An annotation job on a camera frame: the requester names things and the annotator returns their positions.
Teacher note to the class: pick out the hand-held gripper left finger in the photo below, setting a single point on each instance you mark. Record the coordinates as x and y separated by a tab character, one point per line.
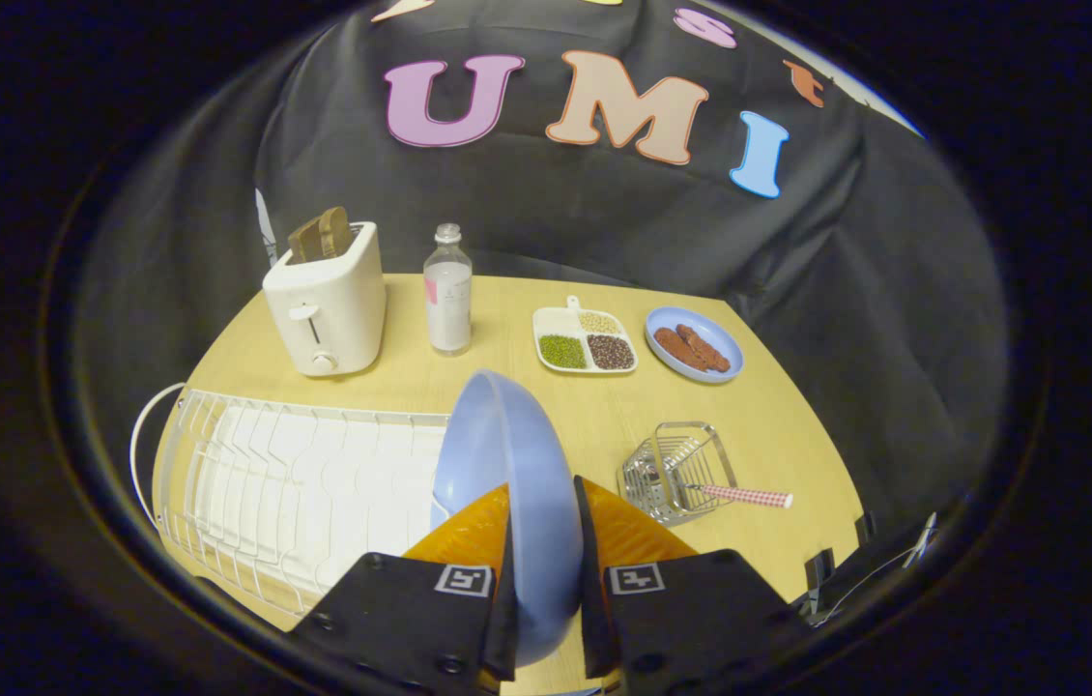
503	619

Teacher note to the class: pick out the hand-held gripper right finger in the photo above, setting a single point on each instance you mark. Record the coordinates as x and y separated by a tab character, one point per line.
589	619

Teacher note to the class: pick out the light blue plate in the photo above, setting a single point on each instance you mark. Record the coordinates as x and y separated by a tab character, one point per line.
517	464

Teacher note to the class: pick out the white divided dish with beans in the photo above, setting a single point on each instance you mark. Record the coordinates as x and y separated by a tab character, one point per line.
585	340

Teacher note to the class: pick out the blue plate with sausages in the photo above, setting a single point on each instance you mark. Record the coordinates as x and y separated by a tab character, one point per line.
696	345

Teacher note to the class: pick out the black table clamp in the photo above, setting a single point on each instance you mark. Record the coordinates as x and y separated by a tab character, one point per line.
821	570

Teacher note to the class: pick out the brown sausage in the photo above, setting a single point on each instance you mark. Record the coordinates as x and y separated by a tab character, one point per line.
704	348
678	348

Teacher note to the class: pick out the clear plastic bottle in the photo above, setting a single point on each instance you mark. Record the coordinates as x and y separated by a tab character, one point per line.
447	295

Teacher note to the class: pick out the cream toaster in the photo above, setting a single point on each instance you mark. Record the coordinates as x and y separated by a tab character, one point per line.
326	309

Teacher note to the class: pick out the black backdrop cloth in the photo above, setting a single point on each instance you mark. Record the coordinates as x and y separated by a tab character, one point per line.
604	213

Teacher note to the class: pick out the toast slice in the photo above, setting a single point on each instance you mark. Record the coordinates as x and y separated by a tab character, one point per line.
306	239
335	230

